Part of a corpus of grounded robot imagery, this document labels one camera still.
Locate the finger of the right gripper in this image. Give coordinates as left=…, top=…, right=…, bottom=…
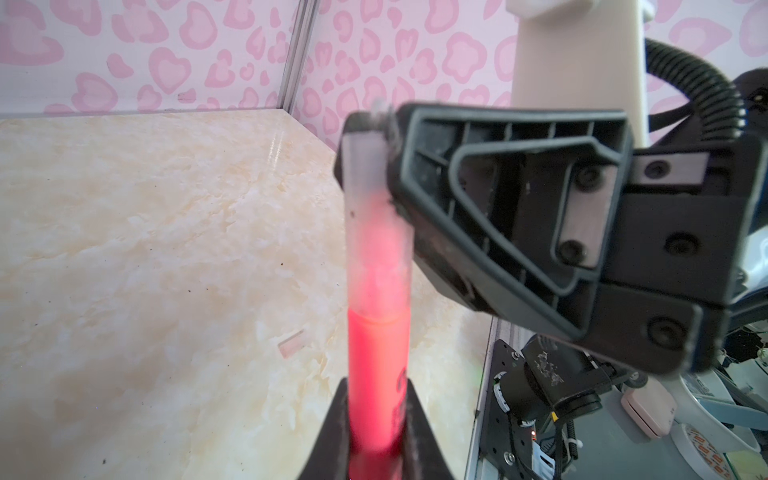
left=388, top=102, right=633, bottom=342
left=333, top=108, right=396, bottom=192

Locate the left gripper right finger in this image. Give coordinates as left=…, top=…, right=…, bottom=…
left=401, top=380, right=454, bottom=480

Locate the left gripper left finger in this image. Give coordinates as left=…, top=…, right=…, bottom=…
left=297, top=378, right=350, bottom=480

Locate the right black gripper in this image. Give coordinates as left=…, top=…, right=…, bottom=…
left=575, top=65, right=768, bottom=377

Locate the pink highlighter pen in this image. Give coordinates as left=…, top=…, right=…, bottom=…
left=348, top=310, right=410, bottom=479

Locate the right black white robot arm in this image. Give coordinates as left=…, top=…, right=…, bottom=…
left=334, top=44, right=767, bottom=438

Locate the clear pen cap lower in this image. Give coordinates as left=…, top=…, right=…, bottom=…
left=278, top=329, right=308, bottom=359

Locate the white box beside base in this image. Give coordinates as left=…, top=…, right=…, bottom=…
left=621, top=378, right=678, bottom=439

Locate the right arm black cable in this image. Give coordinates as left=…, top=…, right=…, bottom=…
left=644, top=37, right=748, bottom=143

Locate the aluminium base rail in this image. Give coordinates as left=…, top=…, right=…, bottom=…
left=463, top=317, right=513, bottom=480

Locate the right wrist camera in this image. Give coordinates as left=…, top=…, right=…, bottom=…
left=506, top=0, right=656, bottom=147

